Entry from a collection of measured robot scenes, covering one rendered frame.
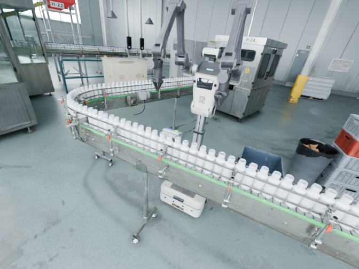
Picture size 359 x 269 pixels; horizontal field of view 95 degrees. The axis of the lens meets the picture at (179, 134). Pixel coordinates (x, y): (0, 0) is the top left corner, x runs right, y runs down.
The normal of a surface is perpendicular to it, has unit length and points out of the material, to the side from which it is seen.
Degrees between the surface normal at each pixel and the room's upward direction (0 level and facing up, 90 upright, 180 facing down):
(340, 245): 90
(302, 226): 90
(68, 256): 0
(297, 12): 90
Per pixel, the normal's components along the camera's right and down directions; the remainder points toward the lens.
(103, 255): 0.10, -0.87
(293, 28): -0.45, 0.39
